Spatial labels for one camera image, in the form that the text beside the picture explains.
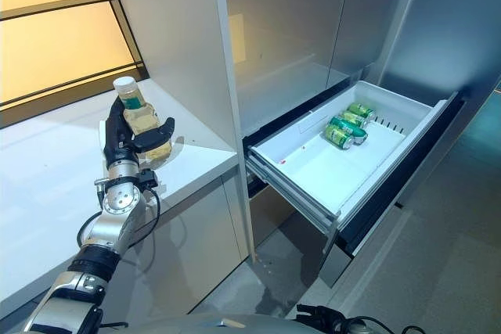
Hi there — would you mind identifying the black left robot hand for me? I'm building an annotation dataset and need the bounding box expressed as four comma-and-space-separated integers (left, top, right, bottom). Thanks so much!
102, 95, 176, 166

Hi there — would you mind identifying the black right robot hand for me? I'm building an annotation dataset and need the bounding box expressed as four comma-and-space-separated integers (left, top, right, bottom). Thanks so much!
295, 303, 349, 334

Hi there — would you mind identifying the clear bottle with yellow drink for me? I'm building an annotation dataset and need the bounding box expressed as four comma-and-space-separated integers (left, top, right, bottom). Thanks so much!
112, 76, 175, 163

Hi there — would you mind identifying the fridge drawer with white bin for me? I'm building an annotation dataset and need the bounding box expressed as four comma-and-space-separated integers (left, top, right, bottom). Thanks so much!
244, 79, 467, 288

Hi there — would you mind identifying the low fridge drawer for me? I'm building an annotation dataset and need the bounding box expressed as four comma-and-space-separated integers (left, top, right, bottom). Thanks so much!
248, 183, 326, 260

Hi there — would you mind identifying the silver fridge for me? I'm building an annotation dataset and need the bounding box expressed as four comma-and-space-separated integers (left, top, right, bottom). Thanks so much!
218, 0, 470, 288

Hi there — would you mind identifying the white counter cabinet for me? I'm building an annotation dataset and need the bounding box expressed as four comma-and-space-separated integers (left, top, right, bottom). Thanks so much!
0, 75, 251, 311

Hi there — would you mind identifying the grey robot torso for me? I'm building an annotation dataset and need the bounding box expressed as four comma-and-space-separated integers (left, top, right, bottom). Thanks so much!
128, 313, 314, 334

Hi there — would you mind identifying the tall white cabinet panel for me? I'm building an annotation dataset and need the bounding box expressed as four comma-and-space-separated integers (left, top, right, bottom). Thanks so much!
103, 0, 259, 264

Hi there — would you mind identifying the green drink can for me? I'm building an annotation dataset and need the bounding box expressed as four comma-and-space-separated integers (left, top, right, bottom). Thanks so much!
338, 110, 368, 128
323, 124, 355, 151
328, 116, 369, 145
347, 102, 377, 123

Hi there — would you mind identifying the tall grey side cabinet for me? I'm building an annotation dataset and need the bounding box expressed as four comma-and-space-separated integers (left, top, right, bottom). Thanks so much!
377, 0, 501, 163

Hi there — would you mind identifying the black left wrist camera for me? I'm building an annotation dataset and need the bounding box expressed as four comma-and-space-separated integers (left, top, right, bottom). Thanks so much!
139, 169, 160, 191

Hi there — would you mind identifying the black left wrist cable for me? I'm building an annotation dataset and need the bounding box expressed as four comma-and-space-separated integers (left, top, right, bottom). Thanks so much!
76, 187, 162, 251

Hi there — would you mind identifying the orange-lit window with dark frame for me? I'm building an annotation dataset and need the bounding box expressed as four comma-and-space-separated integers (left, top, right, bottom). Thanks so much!
0, 0, 150, 127

